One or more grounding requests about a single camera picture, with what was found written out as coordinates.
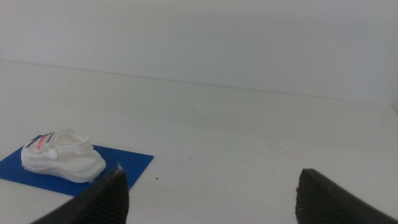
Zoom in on blue rectangular mat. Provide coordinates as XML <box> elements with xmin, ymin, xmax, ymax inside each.
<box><xmin>0</xmin><ymin>134</ymin><xmax>155</xmax><ymax>197</ymax></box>

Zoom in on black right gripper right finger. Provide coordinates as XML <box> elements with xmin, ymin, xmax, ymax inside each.
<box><xmin>295</xmin><ymin>168</ymin><xmax>398</xmax><ymax>224</ymax></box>

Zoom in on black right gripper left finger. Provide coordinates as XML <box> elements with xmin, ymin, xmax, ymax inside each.
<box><xmin>29</xmin><ymin>167</ymin><xmax>130</xmax><ymax>224</ymax></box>

